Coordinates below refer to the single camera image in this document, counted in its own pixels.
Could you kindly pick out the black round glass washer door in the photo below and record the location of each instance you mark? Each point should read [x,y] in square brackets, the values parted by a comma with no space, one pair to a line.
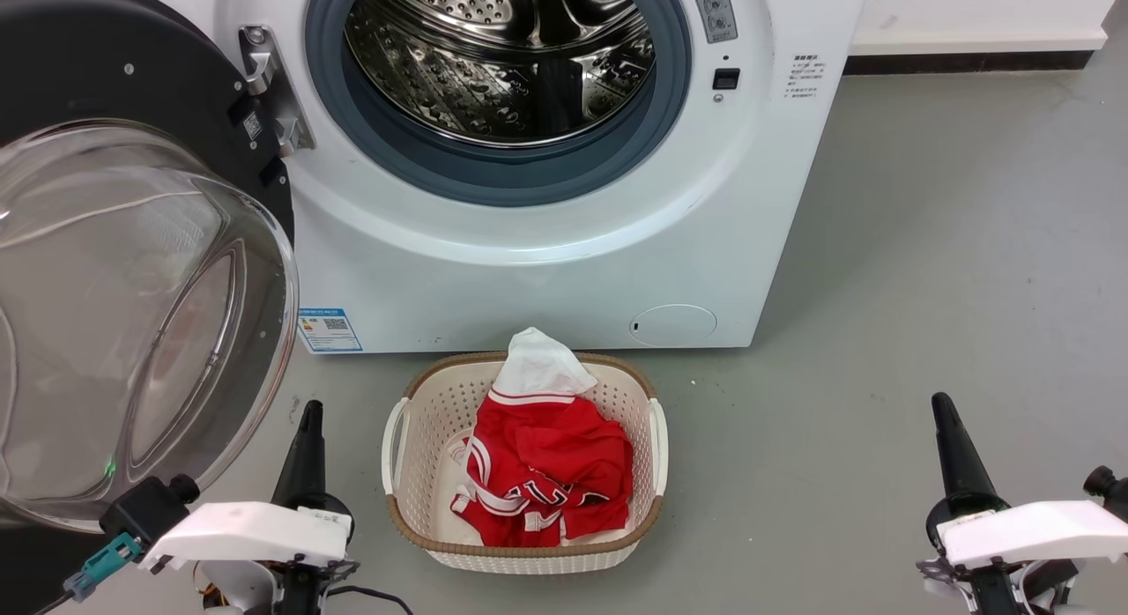
[88,69]

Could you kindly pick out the stainless steel washer drum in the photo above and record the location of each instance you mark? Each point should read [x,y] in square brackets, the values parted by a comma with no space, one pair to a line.
[493,77]

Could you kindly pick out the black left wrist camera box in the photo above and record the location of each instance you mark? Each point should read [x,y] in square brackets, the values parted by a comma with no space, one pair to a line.
[145,509]

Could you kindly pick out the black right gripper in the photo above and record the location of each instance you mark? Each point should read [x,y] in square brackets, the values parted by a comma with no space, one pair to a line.
[996,593]

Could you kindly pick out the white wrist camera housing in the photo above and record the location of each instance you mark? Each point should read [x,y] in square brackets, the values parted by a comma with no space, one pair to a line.
[247,531]
[1031,531]

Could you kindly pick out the blue energy label sticker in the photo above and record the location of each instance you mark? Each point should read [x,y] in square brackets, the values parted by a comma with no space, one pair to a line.
[330,330]

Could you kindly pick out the grey instruction label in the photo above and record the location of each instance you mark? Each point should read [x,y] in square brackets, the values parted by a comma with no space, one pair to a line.
[716,11]

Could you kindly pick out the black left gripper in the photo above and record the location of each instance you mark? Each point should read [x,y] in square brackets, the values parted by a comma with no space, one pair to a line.
[300,593]

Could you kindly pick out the metal door hinge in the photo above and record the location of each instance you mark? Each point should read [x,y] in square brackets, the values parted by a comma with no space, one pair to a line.
[269,77]

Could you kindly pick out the small black text sticker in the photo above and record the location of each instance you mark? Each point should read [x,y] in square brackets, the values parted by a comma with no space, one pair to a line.
[805,76]

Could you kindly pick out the red jersey garment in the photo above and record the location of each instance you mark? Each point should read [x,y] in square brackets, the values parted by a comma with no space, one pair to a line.
[555,465]

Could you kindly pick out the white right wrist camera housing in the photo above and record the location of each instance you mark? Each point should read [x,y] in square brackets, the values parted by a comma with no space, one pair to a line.
[1031,531]

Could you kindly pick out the black door latch socket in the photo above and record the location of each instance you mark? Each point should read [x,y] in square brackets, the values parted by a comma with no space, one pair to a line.
[726,78]

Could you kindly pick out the white front-load washing machine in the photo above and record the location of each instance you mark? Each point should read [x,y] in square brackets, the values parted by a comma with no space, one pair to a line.
[529,280]

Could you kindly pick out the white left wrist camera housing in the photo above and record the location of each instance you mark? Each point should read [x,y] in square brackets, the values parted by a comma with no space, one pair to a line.
[247,531]

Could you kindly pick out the long black baseboard strip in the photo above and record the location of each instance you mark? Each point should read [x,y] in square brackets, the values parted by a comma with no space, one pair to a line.
[961,62]

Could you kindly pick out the round white filter cover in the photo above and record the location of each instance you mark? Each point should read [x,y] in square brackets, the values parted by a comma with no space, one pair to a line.
[674,326]

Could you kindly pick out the white cloth garment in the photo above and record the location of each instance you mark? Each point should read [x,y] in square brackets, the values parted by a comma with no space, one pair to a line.
[538,364]

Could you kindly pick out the cream perforated laundry basket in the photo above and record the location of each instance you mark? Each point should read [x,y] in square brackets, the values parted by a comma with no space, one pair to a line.
[427,421]

